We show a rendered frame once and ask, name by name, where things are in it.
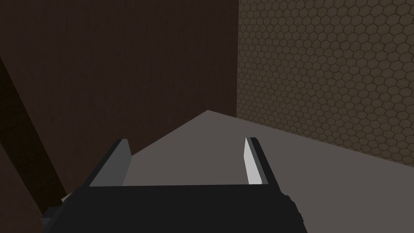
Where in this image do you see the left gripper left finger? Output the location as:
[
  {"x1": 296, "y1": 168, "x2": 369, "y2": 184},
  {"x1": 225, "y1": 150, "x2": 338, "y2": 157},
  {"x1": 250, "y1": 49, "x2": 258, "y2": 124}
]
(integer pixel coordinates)
[{"x1": 83, "y1": 138, "x2": 133, "y2": 188}]

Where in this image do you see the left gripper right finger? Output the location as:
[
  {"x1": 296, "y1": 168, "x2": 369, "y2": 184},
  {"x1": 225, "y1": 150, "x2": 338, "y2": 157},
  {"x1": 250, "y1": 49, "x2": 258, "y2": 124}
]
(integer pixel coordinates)
[{"x1": 243, "y1": 137, "x2": 280, "y2": 186}]

